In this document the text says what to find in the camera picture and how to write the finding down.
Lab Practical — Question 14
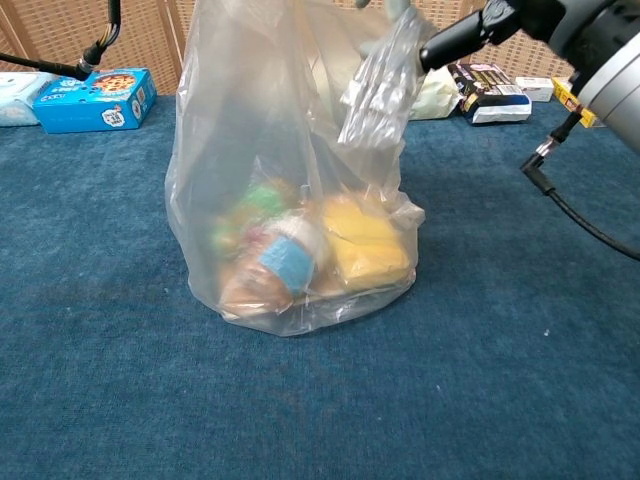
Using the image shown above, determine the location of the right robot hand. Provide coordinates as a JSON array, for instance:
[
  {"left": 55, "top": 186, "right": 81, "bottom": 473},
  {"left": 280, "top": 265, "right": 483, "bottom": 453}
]
[{"left": 418, "top": 0, "right": 617, "bottom": 72}]

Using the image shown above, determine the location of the clear plastic bag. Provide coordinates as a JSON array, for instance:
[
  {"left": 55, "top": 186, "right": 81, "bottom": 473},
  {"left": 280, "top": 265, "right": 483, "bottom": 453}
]
[{"left": 164, "top": 0, "right": 426, "bottom": 337}]

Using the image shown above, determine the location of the black snack packet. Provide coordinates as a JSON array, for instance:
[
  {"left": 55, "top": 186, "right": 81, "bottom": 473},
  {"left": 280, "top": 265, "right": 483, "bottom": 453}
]
[{"left": 447, "top": 62, "right": 533, "bottom": 125}]

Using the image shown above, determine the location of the long white tissue pack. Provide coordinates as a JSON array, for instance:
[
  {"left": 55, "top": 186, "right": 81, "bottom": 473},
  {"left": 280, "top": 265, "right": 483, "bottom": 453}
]
[{"left": 409, "top": 65, "right": 460, "bottom": 121}]

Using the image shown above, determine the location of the small white box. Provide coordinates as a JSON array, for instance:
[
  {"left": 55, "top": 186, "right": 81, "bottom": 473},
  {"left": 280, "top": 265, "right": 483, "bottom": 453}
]
[{"left": 514, "top": 76, "right": 555, "bottom": 103}]

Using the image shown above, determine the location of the yellow cardboard box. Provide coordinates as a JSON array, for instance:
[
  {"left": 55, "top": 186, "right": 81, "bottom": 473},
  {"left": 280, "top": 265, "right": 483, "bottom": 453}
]
[{"left": 552, "top": 77, "right": 599, "bottom": 127}]

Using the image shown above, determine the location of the yellow sponge block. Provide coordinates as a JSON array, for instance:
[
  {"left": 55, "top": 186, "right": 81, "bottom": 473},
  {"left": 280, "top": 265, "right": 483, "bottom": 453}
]
[{"left": 319, "top": 196, "right": 412, "bottom": 292}]

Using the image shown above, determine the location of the green snack packet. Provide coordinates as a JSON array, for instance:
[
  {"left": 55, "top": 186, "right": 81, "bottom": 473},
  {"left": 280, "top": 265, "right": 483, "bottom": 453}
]
[{"left": 212, "top": 182, "right": 296, "bottom": 256}]

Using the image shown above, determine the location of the white cup with blue label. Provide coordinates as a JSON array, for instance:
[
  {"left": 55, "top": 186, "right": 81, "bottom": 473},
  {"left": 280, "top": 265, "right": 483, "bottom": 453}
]
[{"left": 257, "top": 214, "right": 330, "bottom": 297}]

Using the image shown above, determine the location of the blue table cloth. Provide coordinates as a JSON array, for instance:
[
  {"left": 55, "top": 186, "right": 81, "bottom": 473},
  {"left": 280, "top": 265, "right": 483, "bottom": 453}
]
[{"left": 0, "top": 92, "right": 640, "bottom": 480}]

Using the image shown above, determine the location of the rattan folding screen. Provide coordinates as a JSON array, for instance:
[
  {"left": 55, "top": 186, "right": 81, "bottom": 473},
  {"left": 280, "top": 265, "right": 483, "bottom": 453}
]
[{"left": 0, "top": 0, "right": 581, "bottom": 96}]

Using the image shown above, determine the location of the brown bread packet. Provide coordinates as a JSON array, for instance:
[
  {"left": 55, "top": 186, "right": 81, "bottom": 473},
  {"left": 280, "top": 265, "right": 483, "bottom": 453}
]
[{"left": 222, "top": 259, "right": 296, "bottom": 317}]

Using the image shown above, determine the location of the blue cookie box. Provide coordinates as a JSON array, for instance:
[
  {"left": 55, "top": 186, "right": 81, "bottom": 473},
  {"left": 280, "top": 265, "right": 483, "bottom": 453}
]
[{"left": 32, "top": 68, "right": 158, "bottom": 135}]

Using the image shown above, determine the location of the light blue wet wipes pack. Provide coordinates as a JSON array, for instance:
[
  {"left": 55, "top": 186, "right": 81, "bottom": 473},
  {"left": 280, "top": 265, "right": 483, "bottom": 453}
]
[{"left": 0, "top": 71, "right": 55, "bottom": 127}]

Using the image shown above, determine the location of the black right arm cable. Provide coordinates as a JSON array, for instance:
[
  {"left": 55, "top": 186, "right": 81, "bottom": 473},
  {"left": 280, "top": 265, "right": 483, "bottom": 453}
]
[{"left": 519, "top": 112, "right": 640, "bottom": 262}]

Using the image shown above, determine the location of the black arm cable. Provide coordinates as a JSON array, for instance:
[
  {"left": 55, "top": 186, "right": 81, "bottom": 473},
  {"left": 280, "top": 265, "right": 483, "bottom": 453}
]
[
  {"left": 519, "top": 112, "right": 640, "bottom": 262},
  {"left": 0, "top": 0, "right": 122, "bottom": 82}
]

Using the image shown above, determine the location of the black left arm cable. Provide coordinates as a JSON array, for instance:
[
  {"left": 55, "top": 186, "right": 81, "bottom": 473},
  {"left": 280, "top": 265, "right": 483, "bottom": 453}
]
[{"left": 0, "top": 0, "right": 122, "bottom": 82}]

